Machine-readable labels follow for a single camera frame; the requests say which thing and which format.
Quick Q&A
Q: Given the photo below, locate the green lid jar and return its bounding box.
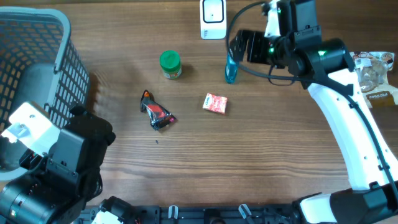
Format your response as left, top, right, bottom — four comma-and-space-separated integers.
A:
159, 50, 182, 79

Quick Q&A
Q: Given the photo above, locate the grey plastic mesh basket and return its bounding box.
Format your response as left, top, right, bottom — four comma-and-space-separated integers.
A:
1, 6, 90, 182

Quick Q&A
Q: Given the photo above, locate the black right camera cable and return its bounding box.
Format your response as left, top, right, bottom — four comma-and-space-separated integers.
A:
225, 1, 398, 206

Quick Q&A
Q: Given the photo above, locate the white barcode scanner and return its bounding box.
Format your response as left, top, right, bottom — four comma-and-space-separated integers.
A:
200, 0, 227, 40

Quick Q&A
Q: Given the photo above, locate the blue mouthwash bottle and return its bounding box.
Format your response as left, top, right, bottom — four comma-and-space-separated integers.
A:
224, 49, 238, 84

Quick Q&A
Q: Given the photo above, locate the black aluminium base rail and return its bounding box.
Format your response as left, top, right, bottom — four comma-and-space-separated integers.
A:
74, 204, 300, 224

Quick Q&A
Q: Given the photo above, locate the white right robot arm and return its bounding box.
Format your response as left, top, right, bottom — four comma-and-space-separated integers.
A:
226, 1, 397, 223

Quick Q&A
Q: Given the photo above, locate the red white small box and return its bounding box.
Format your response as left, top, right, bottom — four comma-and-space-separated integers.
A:
203, 93, 228, 114

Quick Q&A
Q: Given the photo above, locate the black red snack packet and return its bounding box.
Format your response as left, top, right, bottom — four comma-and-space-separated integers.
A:
140, 90, 177, 130

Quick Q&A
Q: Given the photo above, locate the brown cookie bag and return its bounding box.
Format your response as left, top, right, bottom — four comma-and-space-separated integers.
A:
350, 51, 397, 108

